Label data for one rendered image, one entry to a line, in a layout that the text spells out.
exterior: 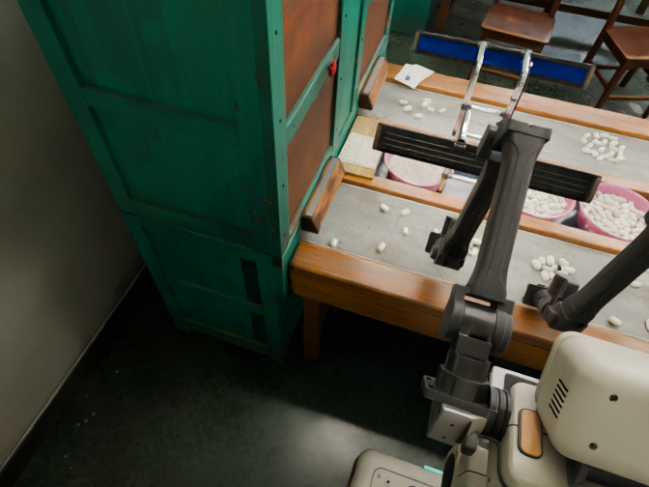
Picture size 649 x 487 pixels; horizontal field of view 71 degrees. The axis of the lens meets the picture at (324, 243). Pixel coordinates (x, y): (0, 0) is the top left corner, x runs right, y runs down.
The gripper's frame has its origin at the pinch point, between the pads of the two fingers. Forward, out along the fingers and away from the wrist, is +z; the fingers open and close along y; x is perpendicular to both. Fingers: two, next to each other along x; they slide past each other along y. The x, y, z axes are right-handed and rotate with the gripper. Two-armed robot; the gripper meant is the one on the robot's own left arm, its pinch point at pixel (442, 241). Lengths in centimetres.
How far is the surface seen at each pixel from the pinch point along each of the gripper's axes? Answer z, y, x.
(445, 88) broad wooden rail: 70, 13, -56
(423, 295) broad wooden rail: -10.8, 1.6, 15.8
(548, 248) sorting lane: 16.2, -35.1, -4.8
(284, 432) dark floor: 15, 36, 95
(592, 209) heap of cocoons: 34, -50, -21
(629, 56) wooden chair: 184, -90, -115
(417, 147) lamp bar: -11.1, 15.6, -25.7
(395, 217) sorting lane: 12.7, 16.6, -1.5
